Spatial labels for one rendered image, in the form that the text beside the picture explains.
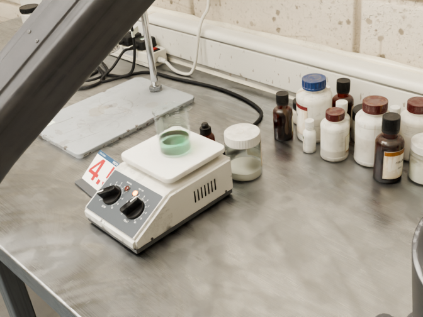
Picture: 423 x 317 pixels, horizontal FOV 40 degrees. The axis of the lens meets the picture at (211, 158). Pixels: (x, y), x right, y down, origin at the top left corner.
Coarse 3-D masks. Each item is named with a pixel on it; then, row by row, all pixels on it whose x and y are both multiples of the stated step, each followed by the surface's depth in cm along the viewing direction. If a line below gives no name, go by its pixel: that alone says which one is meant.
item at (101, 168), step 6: (96, 162) 99; (102, 162) 98; (108, 162) 97; (90, 168) 100; (96, 168) 98; (102, 168) 98; (108, 168) 97; (114, 168) 96; (90, 174) 99; (96, 174) 98; (102, 174) 97; (108, 174) 96; (90, 180) 98; (96, 180) 97; (102, 180) 96
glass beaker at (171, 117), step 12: (156, 108) 86; (168, 108) 87; (180, 108) 87; (156, 120) 84; (168, 120) 83; (180, 120) 83; (156, 132) 86; (168, 132) 84; (180, 132) 84; (168, 144) 85; (180, 144) 85; (168, 156) 86; (180, 156) 86
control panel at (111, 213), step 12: (108, 180) 89; (120, 180) 87; (132, 180) 86; (132, 192) 85; (144, 192) 84; (96, 204) 87; (108, 204) 86; (120, 204) 85; (144, 204) 82; (156, 204) 81; (108, 216) 84; (120, 216) 83; (144, 216) 81; (120, 228) 82; (132, 228) 81
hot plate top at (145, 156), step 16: (144, 144) 91; (192, 144) 89; (208, 144) 89; (128, 160) 87; (144, 160) 86; (160, 160) 86; (176, 160) 86; (192, 160) 85; (208, 160) 86; (160, 176) 82; (176, 176) 82
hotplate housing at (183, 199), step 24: (120, 168) 89; (216, 168) 87; (168, 192) 82; (192, 192) 85; (216, 192) 89; (96, 216) 86; (168, 216) 83; (192, 216) 87; (120, 240) 83; (144, 240) 81
